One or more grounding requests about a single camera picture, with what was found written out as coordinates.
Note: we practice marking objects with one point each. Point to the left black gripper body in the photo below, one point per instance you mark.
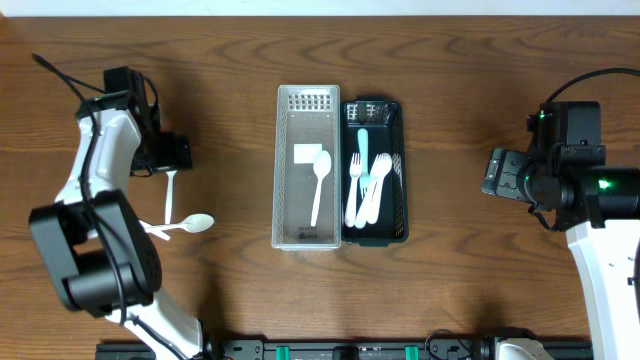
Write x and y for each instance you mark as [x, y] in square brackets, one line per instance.
[167, 163]

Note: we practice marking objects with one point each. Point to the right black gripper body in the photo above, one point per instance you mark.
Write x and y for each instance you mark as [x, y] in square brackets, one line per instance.
[514, 169]

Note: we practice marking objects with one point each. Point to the white slim spoon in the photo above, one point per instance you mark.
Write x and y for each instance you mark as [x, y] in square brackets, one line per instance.
[194, 223]
[169, 196]
[151, 230]
[321, 168]

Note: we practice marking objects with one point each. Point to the white wide spoon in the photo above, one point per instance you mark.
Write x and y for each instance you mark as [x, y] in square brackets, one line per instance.
[381, 167]

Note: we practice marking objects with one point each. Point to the black plastic basket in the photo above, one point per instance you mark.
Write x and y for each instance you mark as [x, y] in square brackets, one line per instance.
[383, 118]

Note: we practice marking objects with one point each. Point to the pale green fork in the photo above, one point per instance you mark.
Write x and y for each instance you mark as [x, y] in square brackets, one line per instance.
[363, 145]

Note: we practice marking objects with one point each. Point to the white fork straight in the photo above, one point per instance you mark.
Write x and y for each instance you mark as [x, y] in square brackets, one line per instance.
[355, 171]

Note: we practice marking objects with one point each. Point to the clear plastic basket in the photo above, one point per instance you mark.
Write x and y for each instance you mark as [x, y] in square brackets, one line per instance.
[307, 122]

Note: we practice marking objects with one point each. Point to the white fork angled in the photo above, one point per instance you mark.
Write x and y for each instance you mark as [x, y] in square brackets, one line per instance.
[364, 210]

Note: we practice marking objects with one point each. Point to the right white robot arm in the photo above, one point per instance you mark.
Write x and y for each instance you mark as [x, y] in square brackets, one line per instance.
[571, 191]

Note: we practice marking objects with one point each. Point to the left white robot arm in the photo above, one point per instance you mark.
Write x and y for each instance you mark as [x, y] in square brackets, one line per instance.
[99, 256]

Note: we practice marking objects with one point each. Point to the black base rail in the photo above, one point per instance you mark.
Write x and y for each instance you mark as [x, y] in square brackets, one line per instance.
[506, 343]

